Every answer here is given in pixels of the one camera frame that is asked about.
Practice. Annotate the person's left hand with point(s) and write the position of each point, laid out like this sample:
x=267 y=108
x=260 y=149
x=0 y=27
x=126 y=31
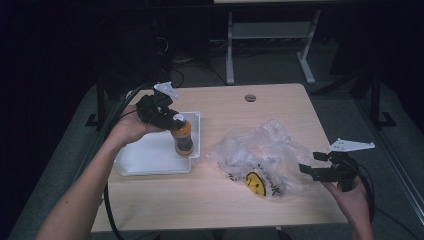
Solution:
x=130 y=128

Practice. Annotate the orange drink bottle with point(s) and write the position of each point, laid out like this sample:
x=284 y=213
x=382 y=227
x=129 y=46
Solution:
x=182 y=140

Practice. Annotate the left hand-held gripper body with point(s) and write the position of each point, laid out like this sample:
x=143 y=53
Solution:
x=151 y=108

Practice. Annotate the white plastic tray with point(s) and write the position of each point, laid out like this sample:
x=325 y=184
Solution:
x=150 y=156

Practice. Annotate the grey round table grommet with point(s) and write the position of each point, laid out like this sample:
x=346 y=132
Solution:
x=250 y=98

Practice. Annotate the metal rail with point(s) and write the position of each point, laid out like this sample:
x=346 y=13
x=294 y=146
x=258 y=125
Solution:
x=396 y=160
x=75 y=186

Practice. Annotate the clear plastic bag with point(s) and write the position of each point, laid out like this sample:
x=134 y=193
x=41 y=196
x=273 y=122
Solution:
x=266 y=153

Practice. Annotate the black metal stand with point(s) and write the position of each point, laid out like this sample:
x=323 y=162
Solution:
x=101 y=103
x=376 y=100

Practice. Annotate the white metal desk frame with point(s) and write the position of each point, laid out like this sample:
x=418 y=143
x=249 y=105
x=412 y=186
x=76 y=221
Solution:
x=266 y=30

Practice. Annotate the person's right hand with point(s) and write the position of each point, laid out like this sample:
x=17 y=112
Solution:
x=353 y=203

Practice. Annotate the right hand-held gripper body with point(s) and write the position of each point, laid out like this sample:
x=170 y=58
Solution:
x=343 y=170

